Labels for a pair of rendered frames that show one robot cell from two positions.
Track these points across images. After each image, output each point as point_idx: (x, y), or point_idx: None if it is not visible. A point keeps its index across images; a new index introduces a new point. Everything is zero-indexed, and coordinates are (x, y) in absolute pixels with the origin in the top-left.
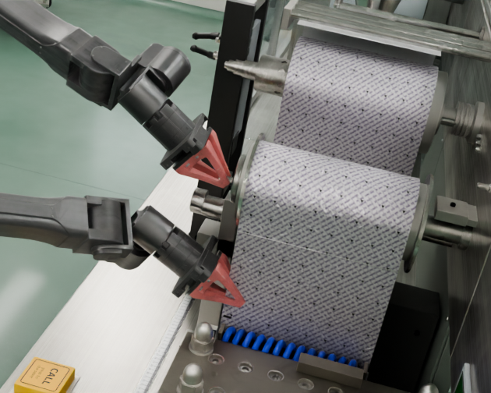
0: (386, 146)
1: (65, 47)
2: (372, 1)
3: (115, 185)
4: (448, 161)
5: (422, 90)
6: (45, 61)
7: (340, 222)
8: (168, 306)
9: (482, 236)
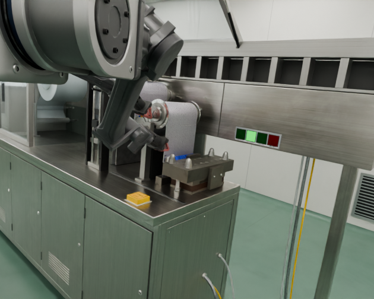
0: None
1: (112, 79)
2: None
3: None
4: None
5: (163, 86)
6: (100, 86)
7: (186, 115)
8: (119, 178)
9: (211, 107)
